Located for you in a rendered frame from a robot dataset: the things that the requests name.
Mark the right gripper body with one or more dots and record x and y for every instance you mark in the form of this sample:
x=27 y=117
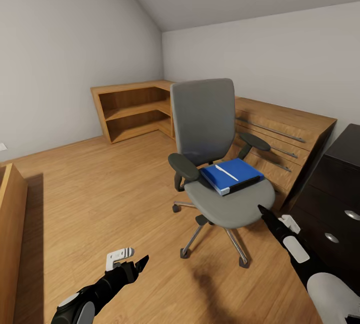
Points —
x=272 y=222

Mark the swivel chair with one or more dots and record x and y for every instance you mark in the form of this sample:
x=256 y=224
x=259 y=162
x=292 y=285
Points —
x=204 y=123

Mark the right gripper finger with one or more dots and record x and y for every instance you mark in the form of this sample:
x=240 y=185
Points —
x=262 y=209

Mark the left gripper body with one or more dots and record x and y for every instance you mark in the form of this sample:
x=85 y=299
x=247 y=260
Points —
x=120 y=276

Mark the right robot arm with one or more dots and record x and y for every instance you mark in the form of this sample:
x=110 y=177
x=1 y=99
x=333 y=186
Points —
x=335 y=302

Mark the folder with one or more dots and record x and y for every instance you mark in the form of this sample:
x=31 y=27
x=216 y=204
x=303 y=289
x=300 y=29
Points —
x=232 y=175

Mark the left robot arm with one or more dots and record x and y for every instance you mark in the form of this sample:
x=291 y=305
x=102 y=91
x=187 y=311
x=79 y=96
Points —
x=81 y=307

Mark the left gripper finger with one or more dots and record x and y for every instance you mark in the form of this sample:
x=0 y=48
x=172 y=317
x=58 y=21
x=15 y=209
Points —
x=139 y=266

